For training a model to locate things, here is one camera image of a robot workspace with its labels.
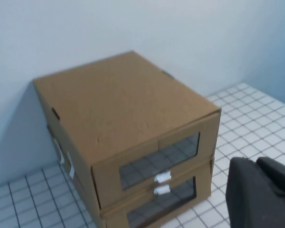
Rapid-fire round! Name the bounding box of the brown cardboard shoe box shell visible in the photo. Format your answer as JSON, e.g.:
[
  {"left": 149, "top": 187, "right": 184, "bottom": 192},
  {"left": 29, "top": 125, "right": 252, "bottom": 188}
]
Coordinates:
[
  {"left": 32, "top": 49, "right": 222, "bottom": 211},
  {"left": 46, "top": 124, "right": 107, "bottom": 228}
]

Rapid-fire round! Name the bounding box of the white plastic drawer handle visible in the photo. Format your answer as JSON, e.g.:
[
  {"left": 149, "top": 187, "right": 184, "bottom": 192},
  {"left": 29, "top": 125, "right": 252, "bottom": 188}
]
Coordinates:
[
  {"left": 153, "top": 172, "right": 173, "bottom": 183},
  {"left": 153, "top": 184, "right": 171, "bottom": 196}
]

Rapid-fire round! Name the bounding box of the white tape strip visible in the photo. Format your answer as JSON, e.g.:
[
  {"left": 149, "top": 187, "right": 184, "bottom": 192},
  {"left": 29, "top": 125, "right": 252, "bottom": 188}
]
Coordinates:
[
  {"left": 52, "top": 137, "right": 65, "bottom": 165},
  {"left": 66, "top": 151, "right": 76, "bottom": 179}
]

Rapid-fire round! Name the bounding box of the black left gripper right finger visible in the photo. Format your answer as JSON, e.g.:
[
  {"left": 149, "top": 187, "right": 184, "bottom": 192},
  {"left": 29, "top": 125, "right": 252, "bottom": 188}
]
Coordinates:
[{"left": 256, "top": 156, "right": 285, "bottom": 200}]

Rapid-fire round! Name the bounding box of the white black-grid tablecloth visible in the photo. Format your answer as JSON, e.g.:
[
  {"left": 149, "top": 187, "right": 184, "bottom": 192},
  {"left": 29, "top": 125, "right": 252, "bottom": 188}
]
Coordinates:
[{"left": 0, "top": 82, "right": 285, "bottom": 228}]

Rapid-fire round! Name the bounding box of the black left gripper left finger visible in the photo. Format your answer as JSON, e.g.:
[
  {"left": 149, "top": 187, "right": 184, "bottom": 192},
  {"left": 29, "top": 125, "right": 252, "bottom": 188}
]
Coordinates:
[{"left": 225, "top": 157, "right": 285, "bottom": 228}]

